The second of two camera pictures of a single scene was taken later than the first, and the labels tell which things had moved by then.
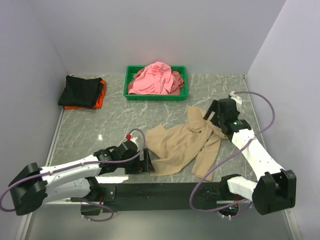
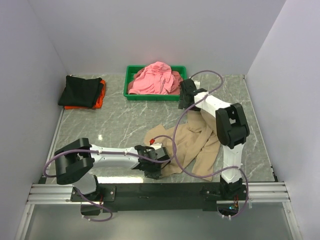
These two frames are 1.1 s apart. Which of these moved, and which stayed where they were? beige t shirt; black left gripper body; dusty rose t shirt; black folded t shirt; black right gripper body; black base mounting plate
Moved: black left gripper body; black right gripper body
Stayed: dusty rose t shirt; black folded t shirt; black base mounting plate; beige t shirt
